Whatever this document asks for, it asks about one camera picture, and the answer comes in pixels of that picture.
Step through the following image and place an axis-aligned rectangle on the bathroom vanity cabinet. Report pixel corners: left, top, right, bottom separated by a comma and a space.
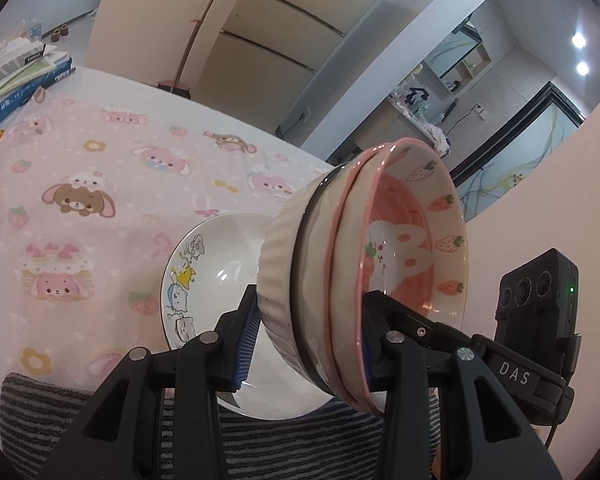
330, 97, 433, 166

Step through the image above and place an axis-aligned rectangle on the blue book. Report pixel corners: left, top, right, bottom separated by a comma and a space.
0, 57, 77, 142

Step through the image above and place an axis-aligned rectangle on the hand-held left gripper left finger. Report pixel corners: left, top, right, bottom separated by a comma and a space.
39, 284, 262, 480

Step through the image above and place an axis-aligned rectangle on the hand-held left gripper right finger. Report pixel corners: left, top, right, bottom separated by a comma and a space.
364, 331, 564, 480

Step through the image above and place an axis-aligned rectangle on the white bowl black rim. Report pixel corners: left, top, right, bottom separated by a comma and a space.
257, 160, 367, 402

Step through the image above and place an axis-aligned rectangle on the beige refrigerator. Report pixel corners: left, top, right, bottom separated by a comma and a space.
182, 0, 365, 137

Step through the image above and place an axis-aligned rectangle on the white cloth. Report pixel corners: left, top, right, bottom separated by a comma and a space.
427, 124, 452, 155

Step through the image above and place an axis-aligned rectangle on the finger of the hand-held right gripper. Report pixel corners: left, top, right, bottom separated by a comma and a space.
361, 289, 486, 348

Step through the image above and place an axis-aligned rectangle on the grey striped cloth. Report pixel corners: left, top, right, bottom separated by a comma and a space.
0, 372, 442, 480

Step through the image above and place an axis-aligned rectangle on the bathroom mirror cabinet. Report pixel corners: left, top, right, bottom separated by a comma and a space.
425, 22, 492, 83

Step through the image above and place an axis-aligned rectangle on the white cartoon print plate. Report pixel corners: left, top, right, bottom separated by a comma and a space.
161, 211, 342, 421

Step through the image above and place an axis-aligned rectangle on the pink strawberry print bowl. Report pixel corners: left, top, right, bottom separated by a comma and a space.
337, 137, 469, 417
300, 144, 398, 413

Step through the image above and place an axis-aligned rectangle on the wooden stick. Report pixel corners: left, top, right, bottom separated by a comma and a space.
174, 0, 229, 95

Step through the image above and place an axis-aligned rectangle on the black door frame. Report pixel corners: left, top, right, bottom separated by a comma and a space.
450, 81, 587, 222

